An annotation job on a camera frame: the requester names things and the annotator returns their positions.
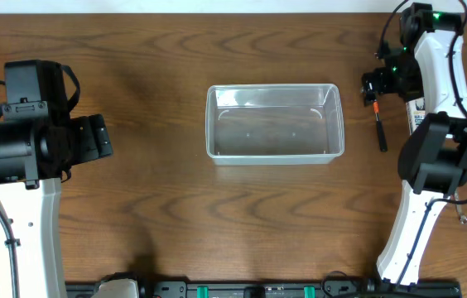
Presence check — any blue white cardboard box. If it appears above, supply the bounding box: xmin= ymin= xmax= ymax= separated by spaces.
xmin=406 ymin=98 xmax=426 ymax=134

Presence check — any small claw hammer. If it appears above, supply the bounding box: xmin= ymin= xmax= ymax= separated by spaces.
xmin=373 ymin=100 xmax=388 ymax=152

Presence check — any clear plastic container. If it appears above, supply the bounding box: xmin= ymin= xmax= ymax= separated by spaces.
xmin=205 ymin=84 xmax=345 ymax=166

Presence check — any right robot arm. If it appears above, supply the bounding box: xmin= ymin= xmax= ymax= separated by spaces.
xmin=361 ymin=1 xmax=467 ymax=287

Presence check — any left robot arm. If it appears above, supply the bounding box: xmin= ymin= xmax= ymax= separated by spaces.
xmin=0 ymin=60 xmax=113 ymax=297

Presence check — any silver combination wrench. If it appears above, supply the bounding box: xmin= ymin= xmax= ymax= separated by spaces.
xmin=453 ymin=192 xmax=467 ymax=225

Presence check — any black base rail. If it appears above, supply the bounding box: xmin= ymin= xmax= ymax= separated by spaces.
xmin=65 ymin=279 xmax=463 ymax=298

